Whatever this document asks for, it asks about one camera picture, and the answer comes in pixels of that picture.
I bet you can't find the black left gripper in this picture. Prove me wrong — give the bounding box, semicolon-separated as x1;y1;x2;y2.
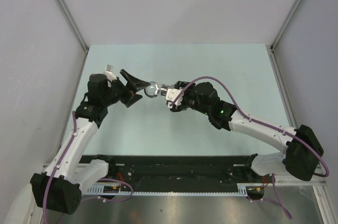
102;70;150;108

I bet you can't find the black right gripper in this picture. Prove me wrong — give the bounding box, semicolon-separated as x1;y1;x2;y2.
170;81;210;116

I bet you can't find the clear elbow pipe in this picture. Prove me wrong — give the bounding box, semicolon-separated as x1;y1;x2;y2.
144;81;167;98

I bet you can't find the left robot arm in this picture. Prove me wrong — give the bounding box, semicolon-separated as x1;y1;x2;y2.
30;66;150;217

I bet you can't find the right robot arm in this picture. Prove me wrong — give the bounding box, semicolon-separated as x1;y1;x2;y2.
154;81;324;182

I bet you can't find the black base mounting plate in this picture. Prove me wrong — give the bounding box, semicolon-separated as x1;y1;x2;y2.
80;155;271;191

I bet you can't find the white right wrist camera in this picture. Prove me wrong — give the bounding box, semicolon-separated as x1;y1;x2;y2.
165;89;183;108

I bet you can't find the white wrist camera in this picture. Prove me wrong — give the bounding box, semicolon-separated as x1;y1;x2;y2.
103;64;117;82
165;89;183;108

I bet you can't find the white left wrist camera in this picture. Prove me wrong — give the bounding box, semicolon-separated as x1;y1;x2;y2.
103;64;117;82

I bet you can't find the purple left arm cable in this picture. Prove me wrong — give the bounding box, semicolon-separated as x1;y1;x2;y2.
42;110;134;224

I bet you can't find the white slotted cable duct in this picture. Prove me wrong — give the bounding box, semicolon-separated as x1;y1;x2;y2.
84;183;265;198

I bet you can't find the aluminium frame post left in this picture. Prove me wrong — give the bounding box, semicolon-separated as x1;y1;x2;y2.
55;0;89;54

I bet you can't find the aluminium frame post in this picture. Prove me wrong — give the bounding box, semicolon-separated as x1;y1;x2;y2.
55;0;89;54
270;0;304;52

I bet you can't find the aluminium frame post right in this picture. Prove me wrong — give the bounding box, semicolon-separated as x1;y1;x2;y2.
270;0;304;52

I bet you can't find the aluminium frame rail right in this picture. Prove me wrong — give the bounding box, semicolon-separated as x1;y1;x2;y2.
268;45;338;224

